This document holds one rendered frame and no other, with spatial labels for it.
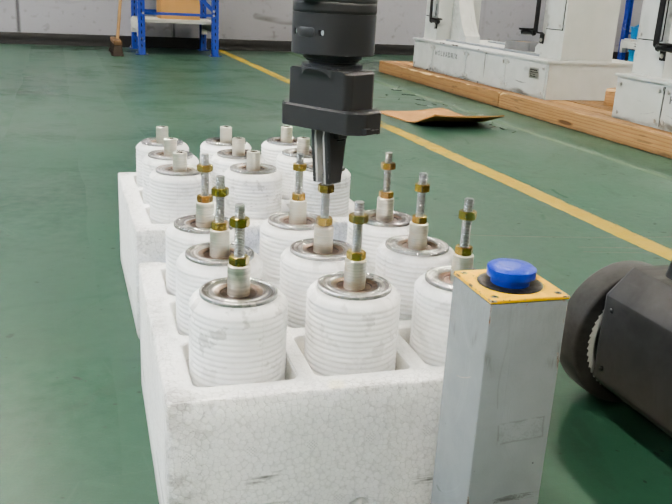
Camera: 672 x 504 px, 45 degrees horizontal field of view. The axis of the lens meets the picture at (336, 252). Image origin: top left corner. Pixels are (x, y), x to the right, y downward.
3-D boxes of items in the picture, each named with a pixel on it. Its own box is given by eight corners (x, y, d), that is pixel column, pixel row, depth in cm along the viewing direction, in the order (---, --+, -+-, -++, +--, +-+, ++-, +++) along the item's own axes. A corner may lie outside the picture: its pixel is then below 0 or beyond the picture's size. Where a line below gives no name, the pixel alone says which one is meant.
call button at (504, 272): (518, 278, 69) (521, 255, 68) (543, 295, 65) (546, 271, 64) (476, 281, 68) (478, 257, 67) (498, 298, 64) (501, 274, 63)
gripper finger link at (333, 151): (320, 184, 88) (322, 128, 86) (339, 180, 91) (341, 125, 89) (331, 187, 87) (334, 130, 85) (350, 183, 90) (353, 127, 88)
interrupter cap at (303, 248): (298, 265, 88) (298, 259, 88) (283, 244, 95) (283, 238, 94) (364, 262, 90) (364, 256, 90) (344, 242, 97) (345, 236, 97)
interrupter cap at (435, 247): (414, 263, 91) (414, 257, 90) (372, 244, 96) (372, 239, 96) (462, 253, 95) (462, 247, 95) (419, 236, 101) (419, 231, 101)
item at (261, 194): (271, 263, 142) (274, 162, 137) (285, 282, 134) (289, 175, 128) (217, 266, 139) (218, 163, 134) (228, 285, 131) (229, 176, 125)
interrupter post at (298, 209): (300, 221, 105) (301, 196, 104) (310, 225, 103) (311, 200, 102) (284, 222, 103) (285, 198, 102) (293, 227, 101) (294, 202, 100)
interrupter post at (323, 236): (315, 257, 91) (316, 229, 90) (310, 250, 93) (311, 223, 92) (335, 256, 92) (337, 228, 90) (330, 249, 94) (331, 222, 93)
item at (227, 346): (301, 457, 84) (308, 295, 79) (230, 494, 77) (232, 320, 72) (241, 422, 90) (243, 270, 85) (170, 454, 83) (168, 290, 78)
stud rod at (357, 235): (360, 272, 82) (364, 200, 79) (360, 275, 81) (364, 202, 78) (350, 271, 82) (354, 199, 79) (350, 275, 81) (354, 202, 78)
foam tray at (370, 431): (402, 361, 123) (412, 250, 118) (532, 517, 88) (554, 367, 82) (141, 384, 112) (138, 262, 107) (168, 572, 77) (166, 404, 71)
